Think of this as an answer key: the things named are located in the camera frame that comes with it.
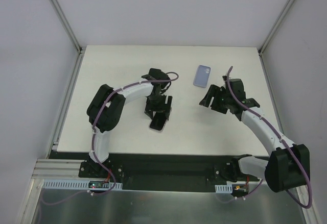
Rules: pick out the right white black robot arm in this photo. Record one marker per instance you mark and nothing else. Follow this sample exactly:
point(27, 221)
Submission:
point(288, 165)

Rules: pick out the right aluminium frame post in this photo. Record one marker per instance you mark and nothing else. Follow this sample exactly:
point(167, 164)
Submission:
point(277, 24)

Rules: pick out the left white slotted cable duct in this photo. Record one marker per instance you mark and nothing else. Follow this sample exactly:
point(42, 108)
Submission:
point(81, 185)

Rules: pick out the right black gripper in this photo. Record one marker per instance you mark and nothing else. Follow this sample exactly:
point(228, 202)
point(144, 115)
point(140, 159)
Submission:
point(217, 99)

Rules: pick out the left aluminium frame post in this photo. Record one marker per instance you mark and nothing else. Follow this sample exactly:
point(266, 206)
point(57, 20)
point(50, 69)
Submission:
point(66, 26)

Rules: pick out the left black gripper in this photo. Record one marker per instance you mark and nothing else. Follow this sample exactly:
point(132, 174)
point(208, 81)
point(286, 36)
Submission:
point(158, 107)

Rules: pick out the white slotted cable duct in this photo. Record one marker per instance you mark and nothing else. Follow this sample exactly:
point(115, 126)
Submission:
point(81, 185)
point(224, 189)

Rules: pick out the aluminium frame post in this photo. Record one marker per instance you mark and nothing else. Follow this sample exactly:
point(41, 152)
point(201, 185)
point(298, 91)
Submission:
point(66, 26)
point(277, 24)

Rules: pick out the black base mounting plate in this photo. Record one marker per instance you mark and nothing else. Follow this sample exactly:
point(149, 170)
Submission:
point(154, 172)

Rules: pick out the aluminium extrusion rail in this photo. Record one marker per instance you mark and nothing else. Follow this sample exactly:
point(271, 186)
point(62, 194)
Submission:
point(56, 168)

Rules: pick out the right white slotted cable duct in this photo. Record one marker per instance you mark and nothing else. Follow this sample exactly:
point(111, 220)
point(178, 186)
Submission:
point(224, 189)

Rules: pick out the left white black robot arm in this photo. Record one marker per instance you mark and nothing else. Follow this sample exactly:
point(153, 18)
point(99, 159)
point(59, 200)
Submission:
point(105, 110)

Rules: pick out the phone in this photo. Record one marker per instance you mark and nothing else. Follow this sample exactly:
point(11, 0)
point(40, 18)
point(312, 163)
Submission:
point(158, 122)

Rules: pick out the lilac silicone phone case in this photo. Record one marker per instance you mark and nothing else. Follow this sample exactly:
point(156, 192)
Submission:
point(202, 76)

